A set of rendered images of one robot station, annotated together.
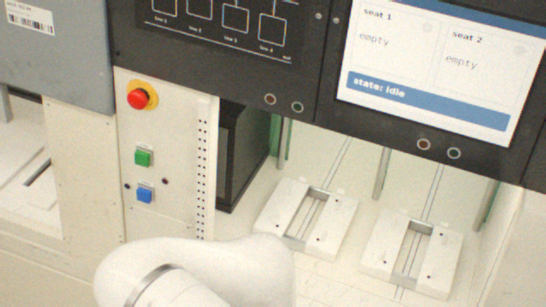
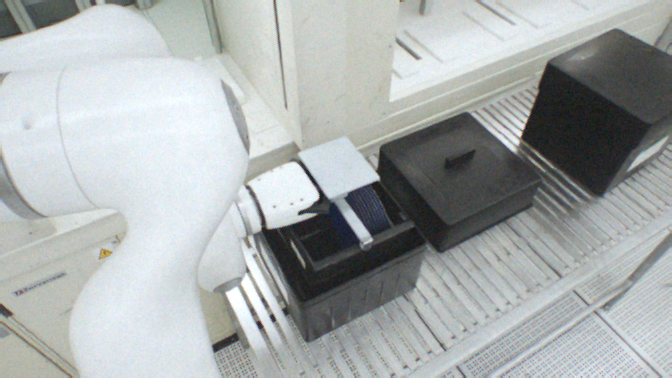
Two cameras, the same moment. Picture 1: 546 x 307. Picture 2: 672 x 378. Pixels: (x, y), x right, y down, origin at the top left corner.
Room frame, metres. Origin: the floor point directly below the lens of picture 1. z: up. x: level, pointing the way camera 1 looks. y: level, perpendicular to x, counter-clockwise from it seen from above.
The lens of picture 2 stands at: (0.23, 0.15, 1.68)
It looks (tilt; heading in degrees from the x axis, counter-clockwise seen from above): 50 degrees down; 312
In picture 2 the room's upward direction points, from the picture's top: straight up
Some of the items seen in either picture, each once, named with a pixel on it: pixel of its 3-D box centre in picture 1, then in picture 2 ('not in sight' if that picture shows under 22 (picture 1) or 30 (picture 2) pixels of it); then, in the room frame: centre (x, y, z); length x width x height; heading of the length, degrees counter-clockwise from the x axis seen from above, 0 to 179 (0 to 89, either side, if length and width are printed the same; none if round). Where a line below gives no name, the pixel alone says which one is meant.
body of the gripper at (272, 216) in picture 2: not in sight; (280, 196); (0.66, -0.16, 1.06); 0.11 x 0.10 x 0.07; 71
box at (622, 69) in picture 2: not in sight; (608, 110); (0.36, -1.03, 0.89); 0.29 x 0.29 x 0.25; 76
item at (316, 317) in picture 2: not in sight; (333, 244); (0.62, -0.25, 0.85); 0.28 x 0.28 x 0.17; 71
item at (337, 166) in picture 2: not in sight; (334, 220); (0.62, -0.26, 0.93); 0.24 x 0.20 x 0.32; 161
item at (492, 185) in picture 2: not in sight; (456, 171); (0.55, -0.63, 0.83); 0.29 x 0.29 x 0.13; 72
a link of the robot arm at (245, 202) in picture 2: not in sight; (245, 209); (0.68, -0.10, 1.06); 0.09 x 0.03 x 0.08; 161
